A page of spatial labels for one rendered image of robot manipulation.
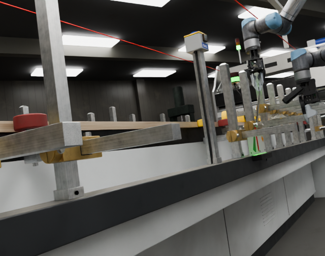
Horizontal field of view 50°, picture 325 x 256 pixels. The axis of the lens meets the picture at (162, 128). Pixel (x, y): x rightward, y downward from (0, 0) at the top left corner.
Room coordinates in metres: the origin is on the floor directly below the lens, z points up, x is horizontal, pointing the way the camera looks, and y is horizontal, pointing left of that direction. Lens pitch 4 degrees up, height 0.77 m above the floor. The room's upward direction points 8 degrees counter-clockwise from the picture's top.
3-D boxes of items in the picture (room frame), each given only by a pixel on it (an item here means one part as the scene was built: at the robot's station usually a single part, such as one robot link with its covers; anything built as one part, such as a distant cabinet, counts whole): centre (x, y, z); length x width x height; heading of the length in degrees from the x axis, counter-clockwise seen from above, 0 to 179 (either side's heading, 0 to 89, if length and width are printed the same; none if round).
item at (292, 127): (1.59, -0.38, 0.80); 0.43 x 0.03 x 0.04; 57
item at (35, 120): (0.86, 0.32, 0.85); 0.08 x 0.08 x 0.11
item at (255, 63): (1.69, -0.50, 1.16); 0.09 x 0.08 x 0.12; 168
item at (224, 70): (1.58, -0.32, 0.90); 0.03 x 0.03 x 0.48; 57
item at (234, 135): (1.60, -0.34, 0.80); 0.13 x 0.06 x 0.05; 147
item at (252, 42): (1.69, -0.50, 1.24); 0.08 x 0.08 x 0.05
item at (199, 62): (1.36, -0.18, 0.92); 0.05 x 0.04 x 0.45; 147
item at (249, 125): (1.81, -0.47, 0.85); 0.13 x 0.06 x 0.05; 147
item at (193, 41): (1.36, -0.18, 1.18); 0.07 x 0.07 x 0.08; 57
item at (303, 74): (1.68, -0.72, 1.04); 0.08 x 0.08 x 0.05
